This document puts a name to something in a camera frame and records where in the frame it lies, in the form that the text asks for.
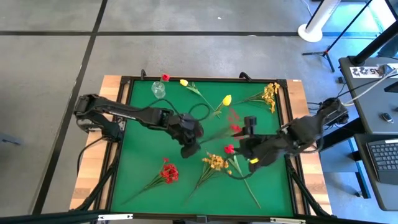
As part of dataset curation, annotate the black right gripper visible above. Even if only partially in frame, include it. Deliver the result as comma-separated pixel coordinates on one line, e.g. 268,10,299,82
239,116,268,158

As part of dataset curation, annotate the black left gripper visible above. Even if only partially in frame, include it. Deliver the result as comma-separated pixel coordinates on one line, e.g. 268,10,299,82
170,113,201,159

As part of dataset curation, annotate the red artificial flower bunch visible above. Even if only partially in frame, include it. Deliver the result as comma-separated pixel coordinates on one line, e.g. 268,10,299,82
123,157,180,205
198,107,246,146

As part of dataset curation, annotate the yellow artificial flower bunch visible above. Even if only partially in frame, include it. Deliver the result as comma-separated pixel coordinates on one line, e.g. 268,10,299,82
185,151,233,205
238,82,280,114

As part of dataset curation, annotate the red artificial tulip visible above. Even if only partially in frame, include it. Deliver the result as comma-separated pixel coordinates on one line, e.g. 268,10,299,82
157,73,171,90
224,144,262,210

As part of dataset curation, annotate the yellow artificial tulip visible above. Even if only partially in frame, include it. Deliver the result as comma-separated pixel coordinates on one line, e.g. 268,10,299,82
211,94,233,119
179,78,217,112

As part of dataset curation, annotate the clear glass vase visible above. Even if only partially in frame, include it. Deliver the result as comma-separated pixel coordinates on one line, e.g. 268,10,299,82
151,80,167,100

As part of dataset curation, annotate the green table mat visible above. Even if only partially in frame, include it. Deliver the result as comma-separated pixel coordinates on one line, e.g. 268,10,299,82
110,79,295,218

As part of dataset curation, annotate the black tripod stand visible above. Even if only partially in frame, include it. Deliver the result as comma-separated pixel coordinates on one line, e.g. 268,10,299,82
302,0,374,73

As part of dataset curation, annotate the grey desk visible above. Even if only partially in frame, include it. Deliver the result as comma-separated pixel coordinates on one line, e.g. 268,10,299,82
353,133,398,212
338,57,398,135

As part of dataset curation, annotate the white paper label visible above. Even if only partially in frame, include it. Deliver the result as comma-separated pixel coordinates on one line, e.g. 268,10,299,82
349,65,388,78

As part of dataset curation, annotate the black keyboard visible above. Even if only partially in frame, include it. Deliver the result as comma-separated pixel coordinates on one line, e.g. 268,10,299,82
366,139,398,185

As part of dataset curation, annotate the thick black pole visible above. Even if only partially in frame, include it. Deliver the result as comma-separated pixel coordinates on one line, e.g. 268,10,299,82
348,20,398,67

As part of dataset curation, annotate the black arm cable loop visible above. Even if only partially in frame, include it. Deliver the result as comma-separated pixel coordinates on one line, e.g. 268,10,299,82
226,155,254,180
146,98,212,123

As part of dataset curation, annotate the white metal bracket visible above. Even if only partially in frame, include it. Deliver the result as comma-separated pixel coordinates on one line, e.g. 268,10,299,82
269,217,307,224
98,213,134,222

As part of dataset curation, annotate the black power cable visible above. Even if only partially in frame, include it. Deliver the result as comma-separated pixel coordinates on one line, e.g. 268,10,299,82
76,136,108,179

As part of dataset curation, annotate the white cable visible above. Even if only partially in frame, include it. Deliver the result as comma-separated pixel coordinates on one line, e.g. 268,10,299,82
341,68,398,106

